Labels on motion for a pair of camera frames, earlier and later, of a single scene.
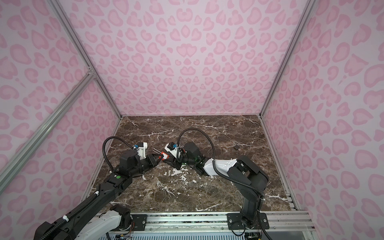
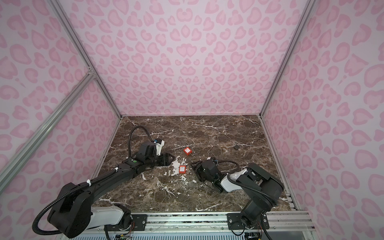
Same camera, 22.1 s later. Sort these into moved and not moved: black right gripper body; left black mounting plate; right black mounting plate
Moved: black right gripper body
Not moved: right black mounting plate; left black mounting plate
